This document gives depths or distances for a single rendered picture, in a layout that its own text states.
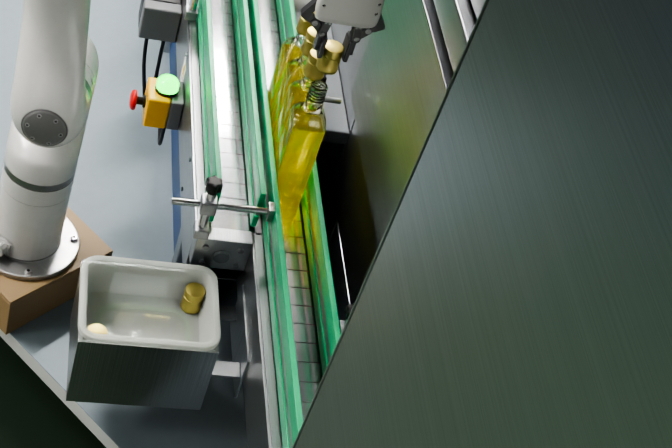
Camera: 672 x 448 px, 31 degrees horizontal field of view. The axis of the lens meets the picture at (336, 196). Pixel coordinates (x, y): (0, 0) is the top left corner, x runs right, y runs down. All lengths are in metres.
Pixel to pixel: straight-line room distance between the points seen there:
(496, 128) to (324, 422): 0.34
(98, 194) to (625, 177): 2.03
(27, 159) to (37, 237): 0.17
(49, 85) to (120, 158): 0.69
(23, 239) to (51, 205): 0.09
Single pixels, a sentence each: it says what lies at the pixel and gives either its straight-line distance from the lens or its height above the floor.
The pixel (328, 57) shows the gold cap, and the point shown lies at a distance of 1.93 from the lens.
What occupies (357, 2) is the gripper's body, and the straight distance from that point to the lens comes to 1.86.
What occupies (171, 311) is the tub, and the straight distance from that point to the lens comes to 2.08.
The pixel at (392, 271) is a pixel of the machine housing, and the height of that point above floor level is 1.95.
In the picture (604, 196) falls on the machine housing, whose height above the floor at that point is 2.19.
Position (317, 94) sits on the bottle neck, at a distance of 1.98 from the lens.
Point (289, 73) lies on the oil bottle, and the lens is 2.11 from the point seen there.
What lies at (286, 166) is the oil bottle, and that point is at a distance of 2.07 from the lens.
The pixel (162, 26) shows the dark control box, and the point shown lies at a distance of 2.60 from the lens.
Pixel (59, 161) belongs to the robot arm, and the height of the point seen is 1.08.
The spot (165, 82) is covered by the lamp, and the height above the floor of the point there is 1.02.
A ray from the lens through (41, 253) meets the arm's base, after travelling 2.22.
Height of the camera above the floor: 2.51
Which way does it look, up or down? 42 degrees down
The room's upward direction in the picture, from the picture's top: 21 degrees clockwise
